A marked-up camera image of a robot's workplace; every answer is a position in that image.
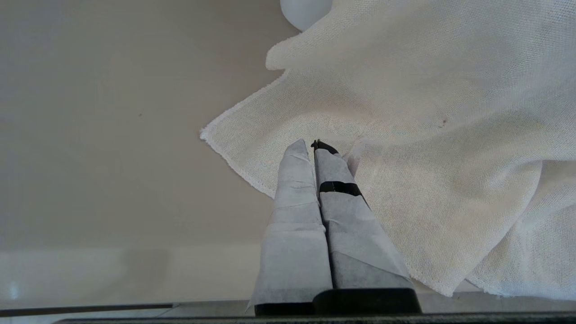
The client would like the white woven cloth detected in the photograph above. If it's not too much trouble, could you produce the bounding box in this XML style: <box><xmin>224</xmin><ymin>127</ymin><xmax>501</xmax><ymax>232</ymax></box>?
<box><xmin>200</xmin><ymin>0</ymin><xmax>576</xmax><ymax>301</ymax></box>

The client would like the white round jar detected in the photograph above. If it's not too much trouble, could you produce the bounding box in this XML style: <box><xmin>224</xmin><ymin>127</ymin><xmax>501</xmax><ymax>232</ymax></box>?
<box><xmin>280</xmin><ymin>0</ymin><xmax>333</xmax><ymax>31</ymax></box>

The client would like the tissue-wrapped right gripper left finger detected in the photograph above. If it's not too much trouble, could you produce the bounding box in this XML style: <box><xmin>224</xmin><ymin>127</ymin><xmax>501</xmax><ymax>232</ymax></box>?
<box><xmin>249</xmin><ymin>139</ymin><xmax>334</xmax><ymax>315</ymax></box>

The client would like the tissue-wrapped right gripper right finger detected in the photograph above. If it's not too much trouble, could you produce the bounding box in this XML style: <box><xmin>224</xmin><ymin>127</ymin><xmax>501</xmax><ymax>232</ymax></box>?
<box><xmin>311</xmin><ymin>139</ymin><xmax>422</xmax><ymax>315</ymax></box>

